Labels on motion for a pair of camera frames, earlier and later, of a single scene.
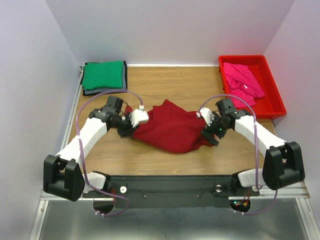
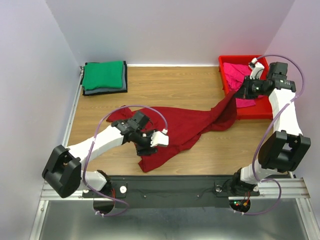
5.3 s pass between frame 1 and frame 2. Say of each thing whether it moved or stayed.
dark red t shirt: moved
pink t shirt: stayed
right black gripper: moved
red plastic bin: stayed
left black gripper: moved
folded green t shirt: stayed
